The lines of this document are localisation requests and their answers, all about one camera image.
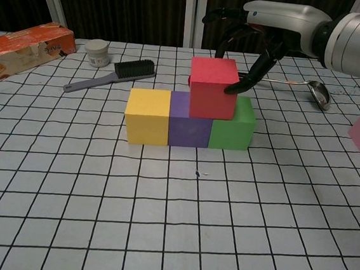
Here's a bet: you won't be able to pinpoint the red foam cube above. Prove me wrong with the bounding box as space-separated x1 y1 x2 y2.
185 55 242 122

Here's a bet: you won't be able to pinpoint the steel ladle black handle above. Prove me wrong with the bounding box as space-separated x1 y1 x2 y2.
236 72 333 111

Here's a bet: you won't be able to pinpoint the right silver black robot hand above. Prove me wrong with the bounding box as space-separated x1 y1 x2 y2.
195 0 335 104

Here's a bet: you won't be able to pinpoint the grey brush black bristles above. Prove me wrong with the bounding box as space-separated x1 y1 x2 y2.
62 51 158 102

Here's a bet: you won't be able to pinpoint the yellow foam cube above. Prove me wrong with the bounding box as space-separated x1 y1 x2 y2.
121 86 174 149

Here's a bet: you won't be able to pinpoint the green foam cube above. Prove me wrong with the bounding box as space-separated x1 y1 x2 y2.
207 93 259 154

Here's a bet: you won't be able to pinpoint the purple foam cube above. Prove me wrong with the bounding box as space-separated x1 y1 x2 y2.
165 90 217 150

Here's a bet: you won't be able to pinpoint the small white jar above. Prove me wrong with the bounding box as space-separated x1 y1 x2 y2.
83 38 111 69

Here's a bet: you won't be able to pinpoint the orange cardboard box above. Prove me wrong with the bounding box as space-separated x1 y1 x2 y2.
0 17 79 93

